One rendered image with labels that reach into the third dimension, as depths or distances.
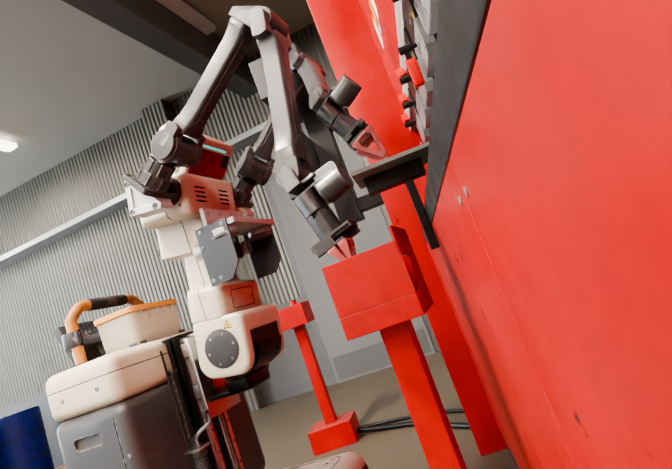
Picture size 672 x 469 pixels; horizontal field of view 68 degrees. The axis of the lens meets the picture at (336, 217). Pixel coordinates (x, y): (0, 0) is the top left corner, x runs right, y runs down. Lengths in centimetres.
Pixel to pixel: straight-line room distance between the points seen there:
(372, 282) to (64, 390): 90
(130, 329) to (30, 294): 574
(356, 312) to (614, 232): 82
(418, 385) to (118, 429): 76
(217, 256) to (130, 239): 483
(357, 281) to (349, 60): 143
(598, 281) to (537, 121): 7
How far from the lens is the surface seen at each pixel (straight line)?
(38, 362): 728
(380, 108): 216
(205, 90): 128
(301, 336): 291
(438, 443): 108
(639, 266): 18
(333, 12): 236
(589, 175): 18
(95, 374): 145
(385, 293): 96
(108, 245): 637
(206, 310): 140
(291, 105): 113
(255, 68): 252
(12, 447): 677
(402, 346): 104
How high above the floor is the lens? 74
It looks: 9 degrees up
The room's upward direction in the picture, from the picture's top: 20 degrees counter-clockwise
